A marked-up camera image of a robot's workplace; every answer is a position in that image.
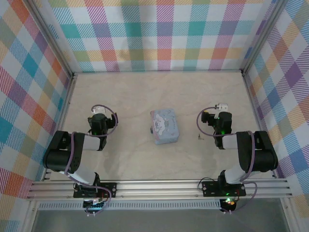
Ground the slotted grey cable duct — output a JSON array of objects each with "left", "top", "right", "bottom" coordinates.
[{"left": 38, "top": 202, "right": 223, "bottom": 211}]

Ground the long aluminium mounting rail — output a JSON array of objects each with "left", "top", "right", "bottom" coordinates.
[{"left": 26, "top": 178, "right": 293, "bottom": 202}]

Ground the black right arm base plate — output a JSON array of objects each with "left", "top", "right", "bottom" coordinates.
[{"left": 202, "top": 180, "right": 247, "bottom": 197}]

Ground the thin aluminium table edge rail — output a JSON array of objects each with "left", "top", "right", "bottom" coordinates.
[{"left": 73, "top": 69, "right": 244, "bottom": 74}]

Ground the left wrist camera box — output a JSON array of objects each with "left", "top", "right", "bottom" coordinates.
[{"left": 91, "top": 107, "right": 107, "bottom": 116}]

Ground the green left controller board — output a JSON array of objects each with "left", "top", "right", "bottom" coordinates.
[{"left": 83, "top": 197, "right": 108, "bottom": 210}]

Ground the aluminium table side rail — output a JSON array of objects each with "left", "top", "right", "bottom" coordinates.
[
  {"left": 242, "top": 72, "right": 280, "bottom": 178},
  {"left": 41, "top": 73, "right": 78, "bottom": 182}
]

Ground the aluminium frame post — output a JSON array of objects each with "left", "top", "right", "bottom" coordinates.
[
  {"left": 23, "top": 0, "right": 78, "bottom": 77},
  {"left": 241, "top": 0, "right": 288, "bottom": 74}
]

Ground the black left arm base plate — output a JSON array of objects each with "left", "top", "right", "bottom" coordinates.
[{"left": 73, "top": 182, "right": 118, "bottom": 199}]

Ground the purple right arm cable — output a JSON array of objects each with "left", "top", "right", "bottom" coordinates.
[{"left": 197, "top": 108, "right": 258, "bottom": 215}]

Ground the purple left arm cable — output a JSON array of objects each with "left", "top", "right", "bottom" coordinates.
[{"left": 64, "top": 104, "right": 119, "bottom": 217}]

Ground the right controller board with lights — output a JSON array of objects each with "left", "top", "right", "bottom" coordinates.
[{"left": 221, "top": 197, "right": 237, "bottom": 211}]

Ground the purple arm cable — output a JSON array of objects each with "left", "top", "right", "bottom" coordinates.
[
  {"left": 64, "top": 104, "right": 119, "bottom": 217},
  {"left": 197, "top": 108, "right": 258, "bottom": 215}
]

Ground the pale blue cartoon tin box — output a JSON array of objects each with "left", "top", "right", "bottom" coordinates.
[{"left": 150, "top": 108, "right": 180, "bottom": 145}]

